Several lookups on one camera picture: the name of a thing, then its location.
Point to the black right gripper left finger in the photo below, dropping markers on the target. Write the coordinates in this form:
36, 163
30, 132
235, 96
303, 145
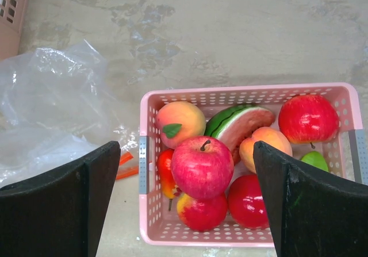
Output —
60, 212

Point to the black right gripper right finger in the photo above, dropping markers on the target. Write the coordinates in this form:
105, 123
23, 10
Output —
311, 212

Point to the shiny red fruit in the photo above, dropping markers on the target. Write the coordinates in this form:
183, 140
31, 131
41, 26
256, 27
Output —
245, 203

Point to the large red apple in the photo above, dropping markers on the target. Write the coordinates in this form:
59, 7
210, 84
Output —
308, 119

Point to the clear zip bag orange zipper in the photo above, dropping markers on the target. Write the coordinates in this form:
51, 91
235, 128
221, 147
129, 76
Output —
55, 108

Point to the pink red apple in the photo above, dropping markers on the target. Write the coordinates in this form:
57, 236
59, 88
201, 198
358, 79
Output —
202, 167

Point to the peach with green leaf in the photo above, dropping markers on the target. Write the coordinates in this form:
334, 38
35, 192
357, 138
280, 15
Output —
178, 121

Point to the green starfruit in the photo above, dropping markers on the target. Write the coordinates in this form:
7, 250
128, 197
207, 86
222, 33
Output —
315, 159

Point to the pink perforated plastic basket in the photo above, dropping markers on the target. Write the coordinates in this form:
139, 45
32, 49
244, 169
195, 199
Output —
161, 227

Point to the red yellow apple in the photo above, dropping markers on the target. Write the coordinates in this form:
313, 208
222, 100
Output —
202, 215

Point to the red orange pear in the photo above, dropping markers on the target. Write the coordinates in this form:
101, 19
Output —
169, 187

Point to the watermelon slice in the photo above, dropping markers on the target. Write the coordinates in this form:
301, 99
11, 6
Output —
236, 123

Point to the orange desk file organizer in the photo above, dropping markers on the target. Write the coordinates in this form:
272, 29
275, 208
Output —
12, 20

